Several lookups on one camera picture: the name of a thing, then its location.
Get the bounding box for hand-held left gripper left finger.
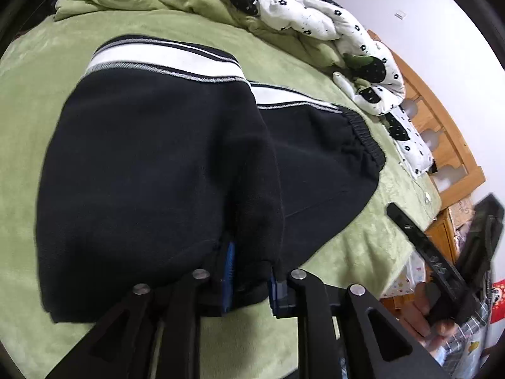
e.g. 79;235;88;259
45;241;237;379

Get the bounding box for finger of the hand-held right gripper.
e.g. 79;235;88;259
458;193;505;289
387;202;469;298

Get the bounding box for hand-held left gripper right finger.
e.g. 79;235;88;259
268;268;450;379

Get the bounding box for black pants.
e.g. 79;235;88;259
35;35;386;324

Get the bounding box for person's right hand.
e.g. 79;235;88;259
410;284;460;348

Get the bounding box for wooden bedside cabinet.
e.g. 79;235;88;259
381;207;462;316

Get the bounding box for checked cloth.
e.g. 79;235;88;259
442;304;490;360

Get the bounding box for brown cardboard box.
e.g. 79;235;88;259
450;199;474;230

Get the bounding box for red printed item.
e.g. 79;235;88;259
491;278;505;312

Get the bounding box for white flower-print pillow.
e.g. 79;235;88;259
384;105;435;178

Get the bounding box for white flower-print duvet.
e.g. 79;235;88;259
95;0;407;116

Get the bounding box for green bed blanket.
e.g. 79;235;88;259
0;8;443;379

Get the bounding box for crumpled green fleece blanket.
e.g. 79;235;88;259
54;0;344;68

